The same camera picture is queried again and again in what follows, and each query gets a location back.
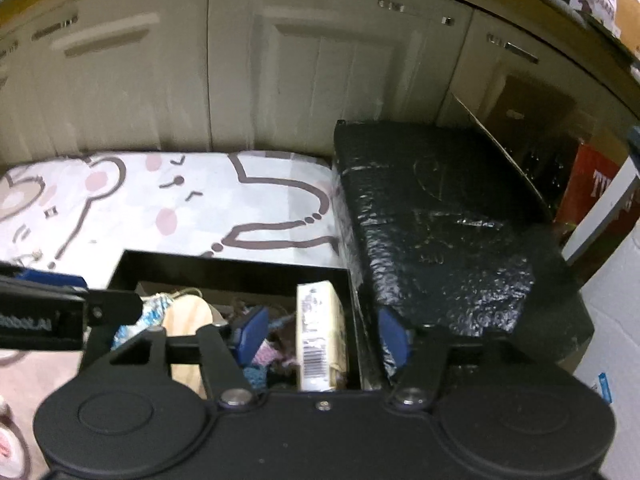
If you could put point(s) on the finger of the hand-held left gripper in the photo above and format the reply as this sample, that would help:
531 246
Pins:
45 277
107 310

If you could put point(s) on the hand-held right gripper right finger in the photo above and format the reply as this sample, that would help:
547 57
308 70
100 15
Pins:
392 342

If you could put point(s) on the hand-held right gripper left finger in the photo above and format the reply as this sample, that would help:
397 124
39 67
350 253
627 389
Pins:
252 332

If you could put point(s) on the blue brown crocheted piece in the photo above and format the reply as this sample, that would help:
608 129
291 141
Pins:
275 355

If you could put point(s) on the black storage box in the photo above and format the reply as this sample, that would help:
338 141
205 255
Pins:
225 270

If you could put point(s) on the cream carton with barcode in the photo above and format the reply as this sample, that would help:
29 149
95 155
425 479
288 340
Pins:
320 320

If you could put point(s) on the blue white patterned packet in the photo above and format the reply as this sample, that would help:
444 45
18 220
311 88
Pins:
150 312

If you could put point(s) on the round wooden piece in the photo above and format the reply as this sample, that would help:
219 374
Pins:
185 320

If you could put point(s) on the mouse-print blanket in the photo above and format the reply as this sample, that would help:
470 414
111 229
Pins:
150 220

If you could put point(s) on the black plastic-wrapped package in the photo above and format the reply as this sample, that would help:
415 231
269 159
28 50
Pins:
440 220

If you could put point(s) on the beige cabinet door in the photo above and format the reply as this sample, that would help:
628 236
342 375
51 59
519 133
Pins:
325 60
125 85
480 60
10 110

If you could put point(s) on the white foam box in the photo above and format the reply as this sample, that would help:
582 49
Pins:
620 335

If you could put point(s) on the white panel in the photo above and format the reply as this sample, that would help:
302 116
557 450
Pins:
600 215

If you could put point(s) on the red cardboard box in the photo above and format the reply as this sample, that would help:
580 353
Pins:
595 185

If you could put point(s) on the beige cabinet doors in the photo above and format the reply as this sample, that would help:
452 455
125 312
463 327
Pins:
525 2

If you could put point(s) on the printed cardboard box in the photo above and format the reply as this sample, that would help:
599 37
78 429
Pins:
605 0

